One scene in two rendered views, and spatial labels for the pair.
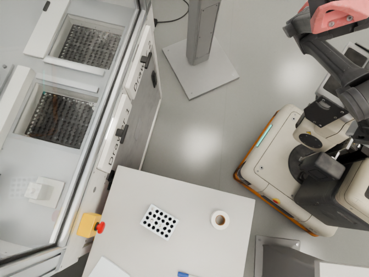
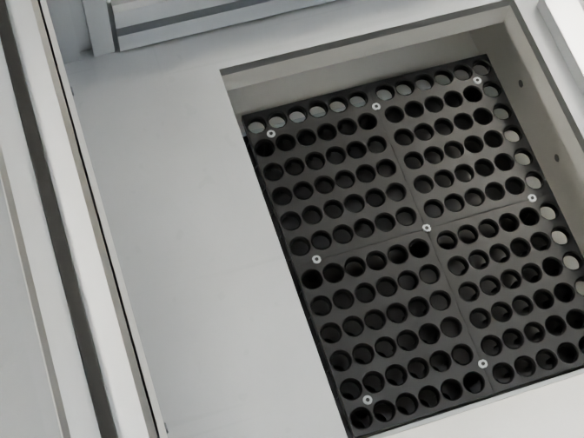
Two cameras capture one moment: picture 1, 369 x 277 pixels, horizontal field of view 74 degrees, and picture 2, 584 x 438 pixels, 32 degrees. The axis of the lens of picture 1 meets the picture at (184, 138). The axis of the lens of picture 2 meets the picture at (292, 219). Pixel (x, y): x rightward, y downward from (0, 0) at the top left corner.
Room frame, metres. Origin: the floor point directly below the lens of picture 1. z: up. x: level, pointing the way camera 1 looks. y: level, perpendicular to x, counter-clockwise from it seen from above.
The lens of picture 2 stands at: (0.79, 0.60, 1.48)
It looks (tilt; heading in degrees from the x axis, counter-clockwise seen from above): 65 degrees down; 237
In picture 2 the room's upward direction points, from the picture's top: 8 degrees clockwise
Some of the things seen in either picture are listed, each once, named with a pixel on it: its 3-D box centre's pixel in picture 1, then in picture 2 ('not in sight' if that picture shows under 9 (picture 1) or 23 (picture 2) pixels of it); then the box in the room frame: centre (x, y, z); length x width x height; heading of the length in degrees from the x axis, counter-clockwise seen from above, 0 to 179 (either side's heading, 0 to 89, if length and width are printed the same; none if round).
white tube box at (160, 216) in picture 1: (160, 221); not in sight; (-0.07, 0.06, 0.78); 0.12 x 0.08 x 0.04; 66
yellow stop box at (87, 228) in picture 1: (90, 225); not in sight; (-0.10, 0.29, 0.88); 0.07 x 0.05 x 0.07; 172
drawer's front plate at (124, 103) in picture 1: (116, 133); not in sight; (0.23, 0.26, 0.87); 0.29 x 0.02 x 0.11; 172
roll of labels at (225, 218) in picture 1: (219, 220); not in sight; (-0.04, -0.17, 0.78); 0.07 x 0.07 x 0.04
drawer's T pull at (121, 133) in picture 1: (121, 133); not in sight; (0.23, 0.23, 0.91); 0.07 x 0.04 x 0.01; 172
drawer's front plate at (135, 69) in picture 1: (140, 62); not in sight; (0.54, 0.22, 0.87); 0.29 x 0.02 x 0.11; 172
